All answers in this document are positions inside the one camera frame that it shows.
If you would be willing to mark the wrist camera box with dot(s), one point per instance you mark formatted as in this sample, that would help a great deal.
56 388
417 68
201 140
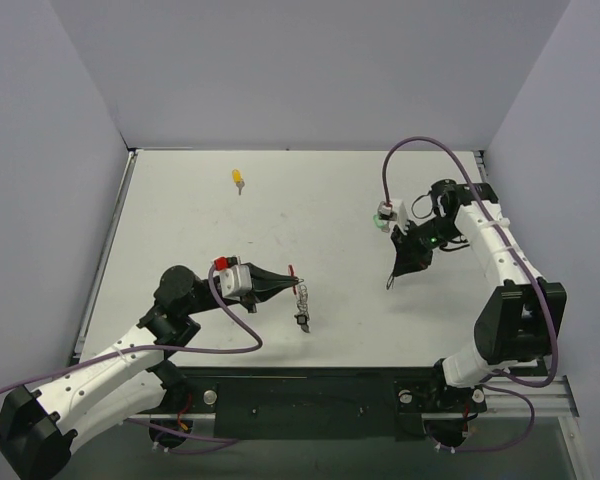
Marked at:
230 270
394 212

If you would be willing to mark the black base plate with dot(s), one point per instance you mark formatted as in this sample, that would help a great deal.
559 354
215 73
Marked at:
321 403

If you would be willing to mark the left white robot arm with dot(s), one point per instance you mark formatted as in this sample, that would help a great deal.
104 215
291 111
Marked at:
46 419

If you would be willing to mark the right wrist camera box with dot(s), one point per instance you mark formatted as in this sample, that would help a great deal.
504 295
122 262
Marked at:
394 212

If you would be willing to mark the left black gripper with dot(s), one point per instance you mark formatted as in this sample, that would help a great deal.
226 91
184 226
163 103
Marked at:
253 286

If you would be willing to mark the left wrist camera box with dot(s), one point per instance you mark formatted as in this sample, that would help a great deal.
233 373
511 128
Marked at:
230 270

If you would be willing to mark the yellow tagged key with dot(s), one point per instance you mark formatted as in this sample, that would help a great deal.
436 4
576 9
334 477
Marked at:
238 180

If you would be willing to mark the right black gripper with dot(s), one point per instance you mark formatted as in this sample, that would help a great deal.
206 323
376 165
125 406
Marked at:
410 247

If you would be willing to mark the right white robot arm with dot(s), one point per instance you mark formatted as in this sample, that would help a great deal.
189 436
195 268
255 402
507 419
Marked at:
521 319

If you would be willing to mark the green tagged key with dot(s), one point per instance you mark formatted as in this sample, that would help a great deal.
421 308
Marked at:
378 223

